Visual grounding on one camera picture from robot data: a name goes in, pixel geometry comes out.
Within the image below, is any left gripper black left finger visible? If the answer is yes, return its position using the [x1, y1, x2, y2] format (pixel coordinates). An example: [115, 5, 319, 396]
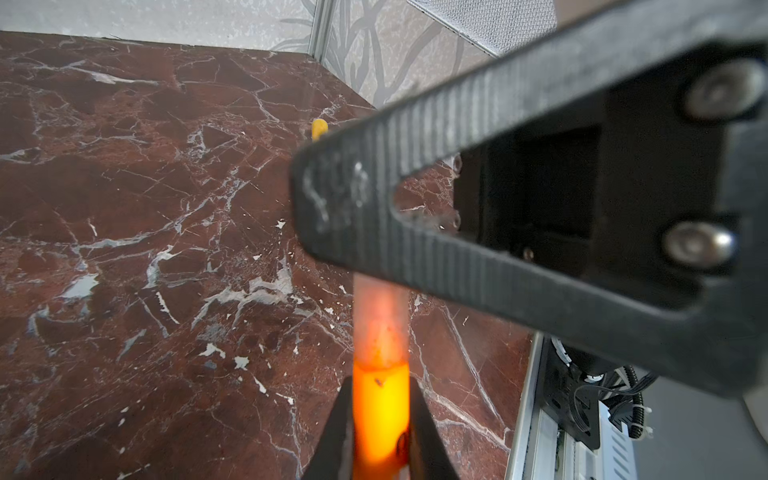
[302, 376, 354, 480]

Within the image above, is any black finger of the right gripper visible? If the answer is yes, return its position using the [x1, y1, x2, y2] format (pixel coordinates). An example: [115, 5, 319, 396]
[290, 1, 767, 396]

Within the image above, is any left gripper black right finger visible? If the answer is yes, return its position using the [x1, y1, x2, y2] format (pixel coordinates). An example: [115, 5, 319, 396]
[408, 377, 459, 480]

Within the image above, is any orange pen front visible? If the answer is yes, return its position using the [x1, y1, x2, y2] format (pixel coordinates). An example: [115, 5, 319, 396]
[352, 361, 410, 479]

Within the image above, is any yellow toy spatula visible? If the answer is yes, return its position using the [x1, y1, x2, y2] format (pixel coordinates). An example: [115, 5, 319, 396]
[311, 118, 329, 142]

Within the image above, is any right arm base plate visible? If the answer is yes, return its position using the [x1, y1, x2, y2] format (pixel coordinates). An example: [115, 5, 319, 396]
[536, 337, 601, 451]

